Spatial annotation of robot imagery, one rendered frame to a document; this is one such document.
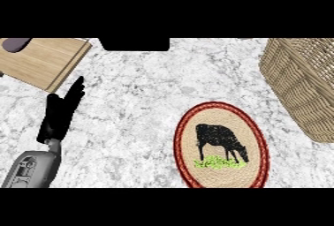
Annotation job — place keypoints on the pale wooden cutting board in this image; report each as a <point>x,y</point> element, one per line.
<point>42,60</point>

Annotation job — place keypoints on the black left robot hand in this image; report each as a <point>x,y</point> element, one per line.
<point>59,114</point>

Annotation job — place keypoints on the black appliance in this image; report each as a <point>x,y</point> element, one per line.
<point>135,44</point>

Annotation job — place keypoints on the purple eggplant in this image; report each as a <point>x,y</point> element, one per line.
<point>16,44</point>

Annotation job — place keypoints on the oval woven cow placemat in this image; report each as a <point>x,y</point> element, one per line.
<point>221,147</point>

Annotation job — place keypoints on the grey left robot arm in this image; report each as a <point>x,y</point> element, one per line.
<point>38,167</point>

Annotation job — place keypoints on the tan wicker basket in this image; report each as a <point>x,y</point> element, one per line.
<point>305,85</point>

